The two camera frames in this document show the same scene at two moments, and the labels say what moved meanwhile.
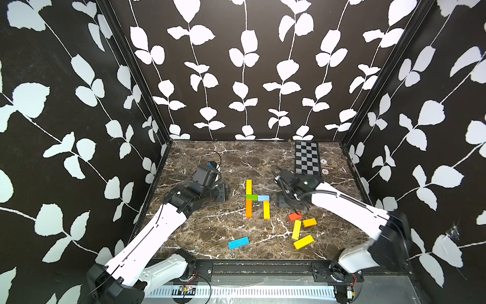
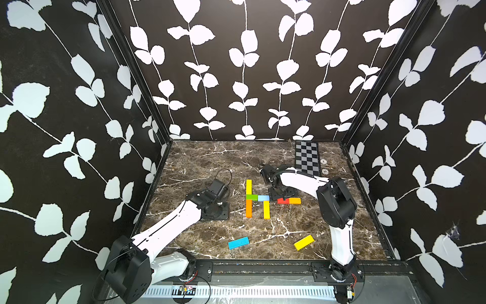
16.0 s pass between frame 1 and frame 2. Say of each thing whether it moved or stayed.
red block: moved
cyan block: stayed
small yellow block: moved
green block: stayed
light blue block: stayed
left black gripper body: moved
